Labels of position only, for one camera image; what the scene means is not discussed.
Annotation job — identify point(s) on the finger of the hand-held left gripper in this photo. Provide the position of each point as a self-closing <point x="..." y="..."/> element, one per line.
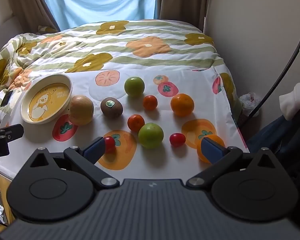
<point x="13" y="131"/>

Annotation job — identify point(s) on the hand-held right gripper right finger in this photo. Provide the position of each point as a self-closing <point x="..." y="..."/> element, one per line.
<point x="212" y="150"/>

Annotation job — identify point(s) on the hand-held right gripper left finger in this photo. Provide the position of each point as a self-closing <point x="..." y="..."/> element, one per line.
<point x="94" y="147"/>

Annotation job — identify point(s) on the large orange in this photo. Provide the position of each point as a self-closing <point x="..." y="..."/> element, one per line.
<point x="216" y="139"/>
<point x="182" y="104"/>

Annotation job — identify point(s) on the red cherry tomato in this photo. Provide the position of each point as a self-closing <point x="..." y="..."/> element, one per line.
<point x="177" y="139"/>
<point x="110" y="144"/>

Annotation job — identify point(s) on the yellowish red apple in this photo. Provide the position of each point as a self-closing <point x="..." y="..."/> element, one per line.
<point x="81" y="110"/>

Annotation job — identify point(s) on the brown kiwi with sticker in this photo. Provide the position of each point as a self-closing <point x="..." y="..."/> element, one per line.
<point x="111" y="108"/>

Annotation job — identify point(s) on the yellow duck print bowl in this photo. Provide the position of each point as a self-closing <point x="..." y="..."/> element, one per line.
<point x="46" y="100"/>

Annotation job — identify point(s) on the green round fruit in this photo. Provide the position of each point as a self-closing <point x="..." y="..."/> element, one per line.
<point x="134" y="87"/>
<point x="150" y="135"/>

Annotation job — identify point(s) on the black smartphone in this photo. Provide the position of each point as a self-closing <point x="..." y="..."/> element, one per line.
<point x="6" y="98"/>

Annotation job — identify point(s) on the small tangerine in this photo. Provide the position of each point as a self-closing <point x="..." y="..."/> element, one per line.
<point x="135" y="123"/>
<point x="150" y="102"/>

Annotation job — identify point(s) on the white fruit print sheet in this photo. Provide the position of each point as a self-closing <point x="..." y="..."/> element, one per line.
<point x="165" y="160"/>

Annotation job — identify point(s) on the white plastic bag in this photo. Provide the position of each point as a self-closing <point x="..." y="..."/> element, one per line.
<point x="250" y="102"/>

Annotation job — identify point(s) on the person's blue jeans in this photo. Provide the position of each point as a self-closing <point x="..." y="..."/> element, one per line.
<point x="277" y="135"/>

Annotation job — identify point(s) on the grey headboard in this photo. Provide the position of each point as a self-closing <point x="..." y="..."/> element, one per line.
<point x="5" y="35"/>

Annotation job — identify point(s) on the person's white sweater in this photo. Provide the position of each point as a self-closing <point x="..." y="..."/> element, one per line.
<point x="296" y="100"/>

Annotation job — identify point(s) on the floral striped quilt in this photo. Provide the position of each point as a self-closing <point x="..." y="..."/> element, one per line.
<point x="145" y="30"/>

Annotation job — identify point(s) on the brown curtain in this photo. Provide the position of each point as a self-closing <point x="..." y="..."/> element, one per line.
<point x="182" y="0"/>
<point x="27" y="0"/>

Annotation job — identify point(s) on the blue sheer curtain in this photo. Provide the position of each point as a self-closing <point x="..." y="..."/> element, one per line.
<point x="100" y="2"/>

